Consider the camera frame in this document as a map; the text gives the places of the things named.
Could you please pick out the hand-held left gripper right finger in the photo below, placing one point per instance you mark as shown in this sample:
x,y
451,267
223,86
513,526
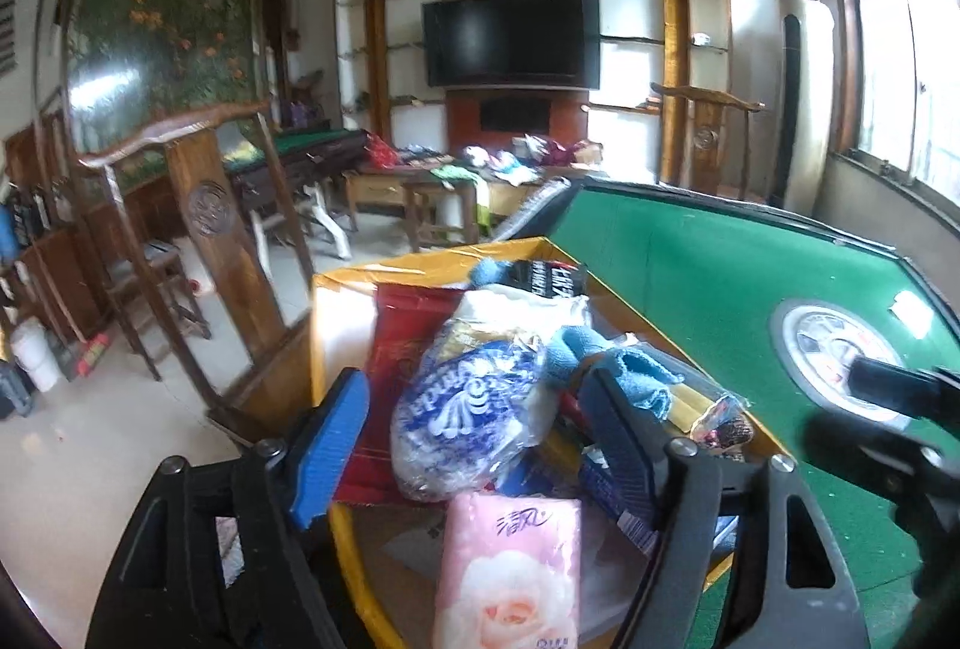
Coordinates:
x,y
615,424

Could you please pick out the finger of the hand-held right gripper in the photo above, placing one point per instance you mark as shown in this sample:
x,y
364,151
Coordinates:
x,y
900,386

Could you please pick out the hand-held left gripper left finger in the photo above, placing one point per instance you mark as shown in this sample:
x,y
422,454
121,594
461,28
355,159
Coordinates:
x,y
330,439

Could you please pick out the grey knit sock bundle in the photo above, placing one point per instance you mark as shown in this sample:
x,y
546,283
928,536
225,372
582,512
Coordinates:
x,y
724,433

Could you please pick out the yellow cardboard box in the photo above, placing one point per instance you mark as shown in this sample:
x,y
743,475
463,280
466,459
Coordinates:
x,y
345,326

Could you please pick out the pink tissue pack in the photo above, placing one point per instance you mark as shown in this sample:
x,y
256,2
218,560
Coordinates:
x,y
510,574

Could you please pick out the white paper sheet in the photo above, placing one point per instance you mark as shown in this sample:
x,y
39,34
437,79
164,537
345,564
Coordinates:
x,y
911,311

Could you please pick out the round table centre panel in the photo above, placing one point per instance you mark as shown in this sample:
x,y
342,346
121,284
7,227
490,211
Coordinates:
x,y
825,349

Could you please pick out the flat red packet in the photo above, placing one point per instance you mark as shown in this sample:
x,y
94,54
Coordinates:
x,y
401,349

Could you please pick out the blue and white patterned bag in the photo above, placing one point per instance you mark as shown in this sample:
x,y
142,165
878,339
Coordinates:
x,y
465,409

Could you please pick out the white bag with blue label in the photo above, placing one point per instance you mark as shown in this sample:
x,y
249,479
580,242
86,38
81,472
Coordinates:
x,y
510,311

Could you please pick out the sponge packet with black label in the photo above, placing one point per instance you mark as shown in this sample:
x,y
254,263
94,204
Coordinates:
x,y
547,277

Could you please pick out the small light blue cloth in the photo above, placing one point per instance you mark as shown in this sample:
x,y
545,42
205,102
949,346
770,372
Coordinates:
x,y
487,270

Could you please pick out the carved wooden chair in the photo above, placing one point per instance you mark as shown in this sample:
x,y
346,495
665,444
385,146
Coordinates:
x,y
709,131
202,229

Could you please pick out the low wooden table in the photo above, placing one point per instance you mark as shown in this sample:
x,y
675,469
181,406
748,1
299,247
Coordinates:
x,y
420,191

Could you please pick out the pile of clothes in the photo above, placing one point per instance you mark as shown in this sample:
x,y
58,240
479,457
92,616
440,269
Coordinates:
x,y
525,157

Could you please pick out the green topped game table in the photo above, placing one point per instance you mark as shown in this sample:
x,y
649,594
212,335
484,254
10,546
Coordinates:
x,y
315,142

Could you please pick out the standing air conditioner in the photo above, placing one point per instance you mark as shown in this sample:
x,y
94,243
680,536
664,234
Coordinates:
x,y
802,101

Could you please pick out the white bucket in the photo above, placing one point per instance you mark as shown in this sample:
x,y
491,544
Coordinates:
x,y
34,356

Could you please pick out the window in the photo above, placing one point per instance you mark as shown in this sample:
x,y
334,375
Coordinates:
x,y
900,56

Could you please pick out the black television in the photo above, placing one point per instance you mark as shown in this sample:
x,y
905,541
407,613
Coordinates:
x,y
510,37

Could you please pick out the large framed painting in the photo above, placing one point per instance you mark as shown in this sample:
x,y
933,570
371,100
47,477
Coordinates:
x,y
157,11

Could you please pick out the white wall vent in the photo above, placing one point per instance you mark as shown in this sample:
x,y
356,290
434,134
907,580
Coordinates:
x,y
6,37

